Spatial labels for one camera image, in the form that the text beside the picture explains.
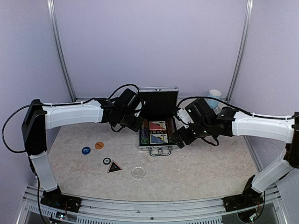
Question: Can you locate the green chip stack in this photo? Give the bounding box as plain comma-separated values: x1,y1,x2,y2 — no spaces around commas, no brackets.
140,137,149,145

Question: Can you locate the red playing card deck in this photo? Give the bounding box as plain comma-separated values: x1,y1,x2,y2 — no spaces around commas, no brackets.
149,121,167,131

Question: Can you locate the poker chip row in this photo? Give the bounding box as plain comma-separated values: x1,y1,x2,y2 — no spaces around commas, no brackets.
166,118,176,138
141,119,149,138

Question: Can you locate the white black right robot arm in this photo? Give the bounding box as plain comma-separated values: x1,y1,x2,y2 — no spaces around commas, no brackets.
172,96,299,212

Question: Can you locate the clear round plastic lid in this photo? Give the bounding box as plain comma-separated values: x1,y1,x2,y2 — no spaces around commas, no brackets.
131,167,146,180

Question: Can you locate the aluminium poker case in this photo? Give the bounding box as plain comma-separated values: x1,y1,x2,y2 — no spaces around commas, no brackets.
138,86,179,157

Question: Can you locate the orange round button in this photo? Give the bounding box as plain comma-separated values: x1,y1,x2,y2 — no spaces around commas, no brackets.
94,141,104,150

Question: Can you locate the black triangular dealer button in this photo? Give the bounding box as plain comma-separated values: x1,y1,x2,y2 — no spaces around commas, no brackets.
107,161,122,173

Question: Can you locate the right aluminium frame post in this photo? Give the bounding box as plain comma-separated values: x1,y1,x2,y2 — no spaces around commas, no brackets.
226,0,254,102

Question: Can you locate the light blue ribbed cup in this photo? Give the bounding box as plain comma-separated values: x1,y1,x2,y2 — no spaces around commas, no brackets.
207,89,222,109

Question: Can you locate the blue small blind button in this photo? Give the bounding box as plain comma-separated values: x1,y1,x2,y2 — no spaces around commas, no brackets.
81,147,91,155

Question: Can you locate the left poker chip row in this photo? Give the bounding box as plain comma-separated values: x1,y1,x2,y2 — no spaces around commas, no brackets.
141,119,149,138

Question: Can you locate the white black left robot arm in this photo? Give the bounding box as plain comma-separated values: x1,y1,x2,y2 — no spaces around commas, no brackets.
17,89,145,213

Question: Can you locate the red dice row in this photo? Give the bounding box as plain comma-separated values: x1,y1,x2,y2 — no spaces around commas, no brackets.
149,130,167,134

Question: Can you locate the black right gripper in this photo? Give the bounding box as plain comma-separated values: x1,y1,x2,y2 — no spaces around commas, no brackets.
171,121,212,147

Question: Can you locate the front aluminium rail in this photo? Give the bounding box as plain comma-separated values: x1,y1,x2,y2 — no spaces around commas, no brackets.
23,197,281,224

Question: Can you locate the right poker chip row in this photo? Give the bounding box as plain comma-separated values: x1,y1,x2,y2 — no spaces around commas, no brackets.
166,118,176,138

